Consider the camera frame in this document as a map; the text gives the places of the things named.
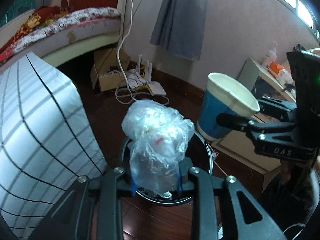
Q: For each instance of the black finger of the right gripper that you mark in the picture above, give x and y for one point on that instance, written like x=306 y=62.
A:
x=239 y=123

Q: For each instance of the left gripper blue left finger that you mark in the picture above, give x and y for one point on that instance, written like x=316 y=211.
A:
x=133 y=189

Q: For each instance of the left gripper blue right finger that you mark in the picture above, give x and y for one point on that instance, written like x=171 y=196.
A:
x=179 y=183

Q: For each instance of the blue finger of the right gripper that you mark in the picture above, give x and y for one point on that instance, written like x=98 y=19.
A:
x=277 y=108

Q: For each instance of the blue paper cup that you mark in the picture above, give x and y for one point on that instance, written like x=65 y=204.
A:
x=224 y=94

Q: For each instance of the clear plastic bag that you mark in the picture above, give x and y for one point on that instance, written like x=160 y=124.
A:
x=159 y=140

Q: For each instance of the black trash bin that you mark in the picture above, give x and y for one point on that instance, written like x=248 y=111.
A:
x=199 y=153

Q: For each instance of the person right hand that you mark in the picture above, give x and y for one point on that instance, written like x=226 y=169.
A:
x=301 y=186

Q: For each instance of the orange tissue pack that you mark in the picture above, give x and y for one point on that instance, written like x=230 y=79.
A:
x=275 y=68

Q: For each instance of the white lotion bottle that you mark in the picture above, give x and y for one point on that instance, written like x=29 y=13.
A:
x=270 y=57

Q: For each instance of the white wifi router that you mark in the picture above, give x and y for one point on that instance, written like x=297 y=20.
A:
x=140 y=76

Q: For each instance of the white checkered tablecloth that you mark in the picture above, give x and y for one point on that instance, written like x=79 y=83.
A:
x=46 y=142

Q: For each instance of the grey curtain right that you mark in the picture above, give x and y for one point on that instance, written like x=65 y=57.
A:
x=179 y=28

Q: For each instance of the cardboard box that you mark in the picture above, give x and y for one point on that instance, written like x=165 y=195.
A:
x=106 y=73

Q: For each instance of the bed with floral sheet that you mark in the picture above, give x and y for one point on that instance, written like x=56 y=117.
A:
x=72 y=35

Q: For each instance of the red patterned blanket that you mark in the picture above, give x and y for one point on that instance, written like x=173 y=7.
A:
x=41 y=17

